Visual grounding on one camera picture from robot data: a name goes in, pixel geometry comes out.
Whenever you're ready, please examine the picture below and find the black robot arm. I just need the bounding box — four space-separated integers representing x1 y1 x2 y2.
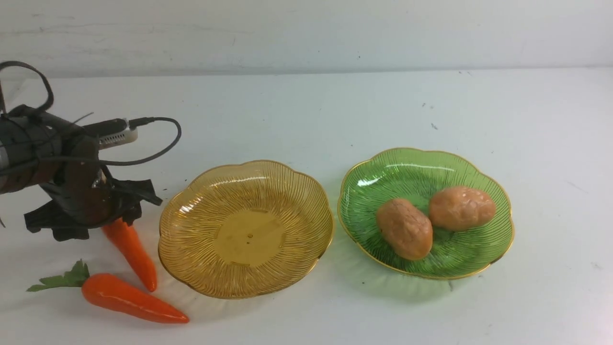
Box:
0 105 162 241

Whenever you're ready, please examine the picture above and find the amber ribbed glass plate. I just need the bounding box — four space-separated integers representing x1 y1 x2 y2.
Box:
158 160 335 299

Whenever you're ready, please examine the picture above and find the black camera cable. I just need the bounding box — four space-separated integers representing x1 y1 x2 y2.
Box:
0 61 182 175

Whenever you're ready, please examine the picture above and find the green ribbed glass plate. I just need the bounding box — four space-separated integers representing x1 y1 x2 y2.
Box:
337 147 515 280

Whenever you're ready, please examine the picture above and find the orange toy carrot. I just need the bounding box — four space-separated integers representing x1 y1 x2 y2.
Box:
102 218 158 292
27 259 190 324

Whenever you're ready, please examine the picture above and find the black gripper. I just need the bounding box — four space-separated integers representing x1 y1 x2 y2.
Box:
24 136 163 241

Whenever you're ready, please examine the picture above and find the orange-brown toy potato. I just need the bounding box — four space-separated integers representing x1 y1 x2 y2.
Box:
428 186 496 232
376 198 433 261

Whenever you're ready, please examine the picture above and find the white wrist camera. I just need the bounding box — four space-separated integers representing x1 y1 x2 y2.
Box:
83 118 138 150

